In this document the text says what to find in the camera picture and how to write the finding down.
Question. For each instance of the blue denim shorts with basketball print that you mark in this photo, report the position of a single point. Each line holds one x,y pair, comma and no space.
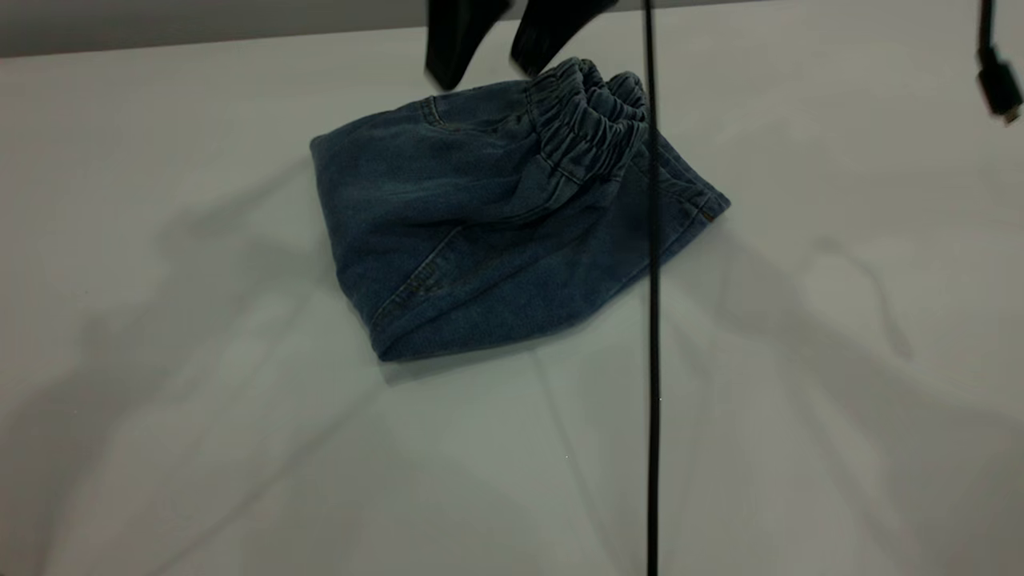
448,200

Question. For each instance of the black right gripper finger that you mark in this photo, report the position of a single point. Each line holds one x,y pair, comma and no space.
552,28
460,32

